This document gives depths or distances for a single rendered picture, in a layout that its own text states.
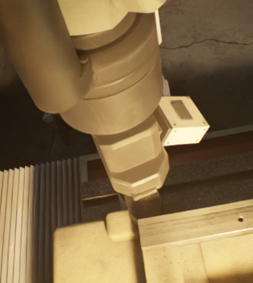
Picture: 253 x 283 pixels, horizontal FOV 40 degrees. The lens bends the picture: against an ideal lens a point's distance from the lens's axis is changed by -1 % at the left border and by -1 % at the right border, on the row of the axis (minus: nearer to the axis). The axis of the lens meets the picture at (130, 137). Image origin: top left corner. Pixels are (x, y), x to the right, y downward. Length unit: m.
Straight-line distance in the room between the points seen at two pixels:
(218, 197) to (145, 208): 0.28
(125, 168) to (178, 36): 1.96
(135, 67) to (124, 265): 0.28
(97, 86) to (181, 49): 1.93
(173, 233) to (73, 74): 0.23
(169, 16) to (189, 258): 2.07
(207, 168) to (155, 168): 0.40
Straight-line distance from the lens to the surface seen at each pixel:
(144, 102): 0.25
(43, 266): 0.69
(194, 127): 0.33
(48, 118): 1.15
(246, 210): 0.40
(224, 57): 2.09
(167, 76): 1.77
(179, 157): 0.74
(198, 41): 2.20
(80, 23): 0.20
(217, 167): 0.71
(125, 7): 0.19
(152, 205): 0.42
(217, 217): 0.39
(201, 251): 0.45
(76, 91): 0.20
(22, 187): 0.78
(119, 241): 0.45
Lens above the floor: 1.45
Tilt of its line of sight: 55 degrees down
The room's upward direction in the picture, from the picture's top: 15 degrees counter-clockwise
